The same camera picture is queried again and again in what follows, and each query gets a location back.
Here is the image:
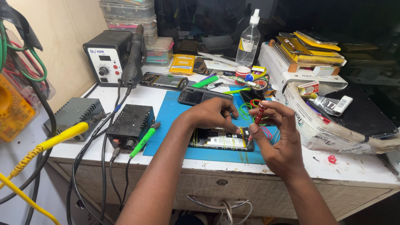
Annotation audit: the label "person's right hand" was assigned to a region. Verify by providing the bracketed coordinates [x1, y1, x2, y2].
[249, 100, 306, 182]

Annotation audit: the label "person's left hand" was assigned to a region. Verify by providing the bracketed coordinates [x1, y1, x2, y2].
[179, 97, 242, 135]

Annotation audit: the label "black smartphone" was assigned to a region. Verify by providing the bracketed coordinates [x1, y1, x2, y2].
[188, 126, 254, 152]

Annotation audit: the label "red precision screwdriver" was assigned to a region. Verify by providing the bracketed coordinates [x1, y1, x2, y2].
[248, 102, 267, 143]

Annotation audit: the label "black phone case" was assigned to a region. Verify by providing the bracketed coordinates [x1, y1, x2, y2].
[178, 86, 234, 106]

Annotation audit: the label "pink rubber bands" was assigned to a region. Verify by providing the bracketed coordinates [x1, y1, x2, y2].
[260, 126, 273, 140]

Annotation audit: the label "white sack with tools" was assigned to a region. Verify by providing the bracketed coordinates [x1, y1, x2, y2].
[282, 81, 400, 155]

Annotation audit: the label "green tweezers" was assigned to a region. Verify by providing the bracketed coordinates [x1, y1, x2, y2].
[222, 87, 251, 95]

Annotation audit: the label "blue silicone repair mat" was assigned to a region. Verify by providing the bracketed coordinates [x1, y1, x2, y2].
[143, 91, 280, 165]

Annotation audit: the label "green rubber bands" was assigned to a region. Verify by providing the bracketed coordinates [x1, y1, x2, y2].
[238, 99, 269, 126]

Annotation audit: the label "wooden desk drawer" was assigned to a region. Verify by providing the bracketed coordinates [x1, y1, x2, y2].
[50, 156, 400, 221]

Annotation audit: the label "red paper cup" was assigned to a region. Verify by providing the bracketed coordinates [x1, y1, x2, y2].
[235, 66, 251, 86]

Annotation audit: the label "yellow packet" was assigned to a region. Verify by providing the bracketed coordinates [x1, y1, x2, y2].
[169, 54, 196, 75]

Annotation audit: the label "white plastic strip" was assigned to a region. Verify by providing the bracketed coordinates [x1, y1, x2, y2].
[197, 51, 242, 67]

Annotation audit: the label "black tape roll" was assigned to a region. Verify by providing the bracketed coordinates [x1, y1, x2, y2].
[251, 79, 269, 96]

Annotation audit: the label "yellow blue glue bottle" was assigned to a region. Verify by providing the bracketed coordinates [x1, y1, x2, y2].
[244, 66, 267, 83]

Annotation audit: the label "grey glue tube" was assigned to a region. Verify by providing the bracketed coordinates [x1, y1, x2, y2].
[307, 95, 354, 117]

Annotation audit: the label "red white small box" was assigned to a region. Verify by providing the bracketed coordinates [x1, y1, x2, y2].
[297, 81, 320, 96]

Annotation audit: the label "green soldering iron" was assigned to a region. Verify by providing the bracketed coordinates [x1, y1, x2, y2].
[129, 122, 162, 159]

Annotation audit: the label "black soldering station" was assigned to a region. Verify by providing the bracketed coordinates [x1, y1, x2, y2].
[106, 104, 156, 150]

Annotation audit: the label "clear box with coloured parts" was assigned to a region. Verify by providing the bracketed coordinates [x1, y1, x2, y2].
[145, 37, 174, 67]

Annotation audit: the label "clear spray bottle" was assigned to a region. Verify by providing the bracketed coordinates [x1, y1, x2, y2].
[235, 9, 261, 67]

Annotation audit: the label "black tablet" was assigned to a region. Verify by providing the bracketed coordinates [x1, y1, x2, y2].
[324, 85, 399, 139]

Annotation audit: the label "white eraser box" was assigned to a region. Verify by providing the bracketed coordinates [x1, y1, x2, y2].
[313, 65, 336, 76]

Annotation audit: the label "black hot air gun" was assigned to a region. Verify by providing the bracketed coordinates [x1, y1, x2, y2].
[121, 24, 145, 89]

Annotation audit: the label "pile of phones and packets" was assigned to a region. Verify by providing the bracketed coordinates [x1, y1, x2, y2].
[268, 30, 347, 73]

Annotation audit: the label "black white hot air station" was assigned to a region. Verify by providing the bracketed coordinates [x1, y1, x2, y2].
[82, 30, 148, 87]

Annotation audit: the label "stack of clear storage boxes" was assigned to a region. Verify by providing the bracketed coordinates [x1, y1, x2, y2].
[99, 0, 159, 46]

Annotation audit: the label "grey power supply box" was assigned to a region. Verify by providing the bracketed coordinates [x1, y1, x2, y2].
[43, 97, 106, 141]

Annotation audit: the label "yellow soldering iron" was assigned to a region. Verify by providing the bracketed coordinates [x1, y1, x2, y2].
[0, 112, 110, 189]

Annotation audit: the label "yellow multimeter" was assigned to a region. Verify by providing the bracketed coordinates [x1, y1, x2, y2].
[0, 73, 37, 143]

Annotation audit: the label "opened phone frame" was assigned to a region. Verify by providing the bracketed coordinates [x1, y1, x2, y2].
[139, 72, 189, 91]

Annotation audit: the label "white cable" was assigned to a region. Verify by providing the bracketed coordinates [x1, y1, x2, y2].
[215, 200, 253, 225]

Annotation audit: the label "metal drawer handle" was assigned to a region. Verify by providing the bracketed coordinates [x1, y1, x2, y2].
[186, 195, 250, 210]

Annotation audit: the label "black cables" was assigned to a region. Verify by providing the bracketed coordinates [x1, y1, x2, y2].
[0, 80, 133, 225]

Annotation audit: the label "green wires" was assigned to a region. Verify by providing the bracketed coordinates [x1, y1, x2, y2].
[0, 20, 48, 83]

